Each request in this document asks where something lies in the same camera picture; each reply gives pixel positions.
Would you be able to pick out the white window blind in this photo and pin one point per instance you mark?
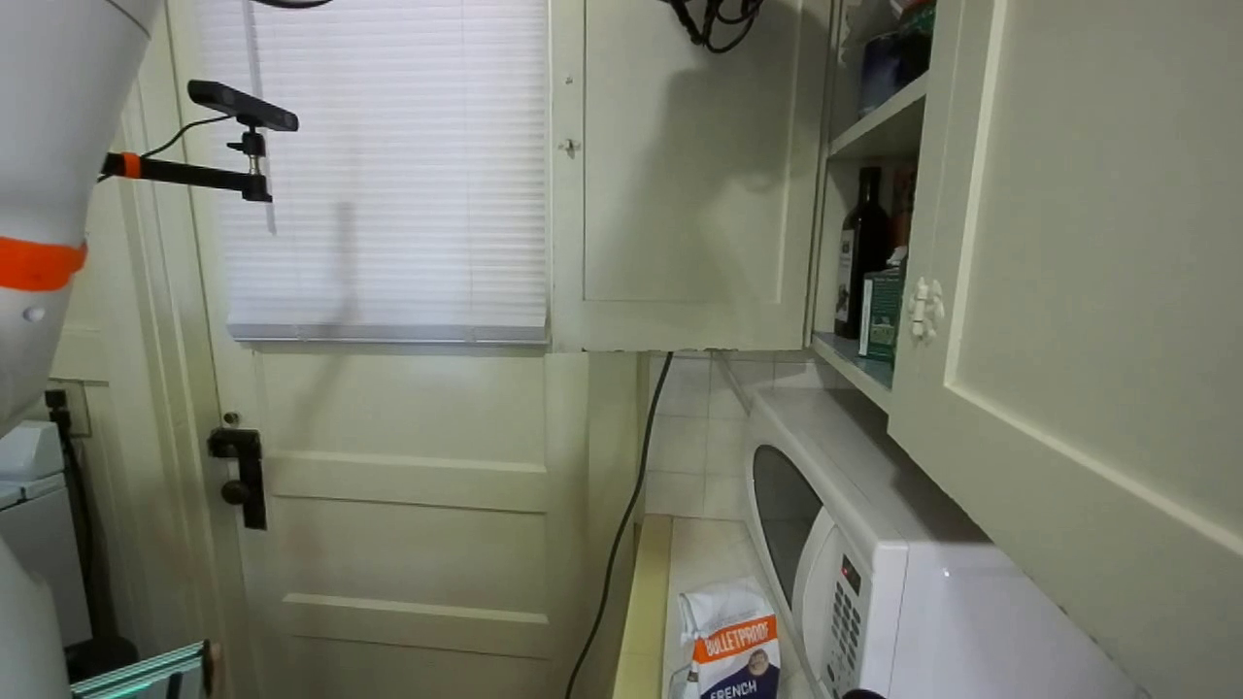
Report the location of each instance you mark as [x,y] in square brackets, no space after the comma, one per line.
[410,207]

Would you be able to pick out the white microwave oven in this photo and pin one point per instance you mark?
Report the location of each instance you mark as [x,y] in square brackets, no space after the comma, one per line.
[884,585]

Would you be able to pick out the white paper flour bag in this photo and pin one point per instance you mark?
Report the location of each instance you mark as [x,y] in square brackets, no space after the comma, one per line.
[734,643]

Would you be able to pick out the closed cream cabinet door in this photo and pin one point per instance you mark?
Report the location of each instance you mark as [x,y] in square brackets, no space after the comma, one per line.
[1075,314]

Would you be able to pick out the black camera on stand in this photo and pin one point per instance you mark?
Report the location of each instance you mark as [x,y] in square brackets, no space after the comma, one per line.
[235,164]

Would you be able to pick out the green box in cabinet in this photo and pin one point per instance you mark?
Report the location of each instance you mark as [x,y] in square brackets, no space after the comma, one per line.
[879,310]

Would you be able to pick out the dark glass bottle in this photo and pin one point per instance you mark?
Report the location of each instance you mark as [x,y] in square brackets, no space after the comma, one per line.
[863,251]

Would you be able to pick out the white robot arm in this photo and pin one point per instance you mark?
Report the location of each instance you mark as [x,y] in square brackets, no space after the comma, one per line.
[64,80]

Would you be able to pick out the open cream cabinet door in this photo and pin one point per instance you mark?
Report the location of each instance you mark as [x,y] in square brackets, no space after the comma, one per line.
[681,179]

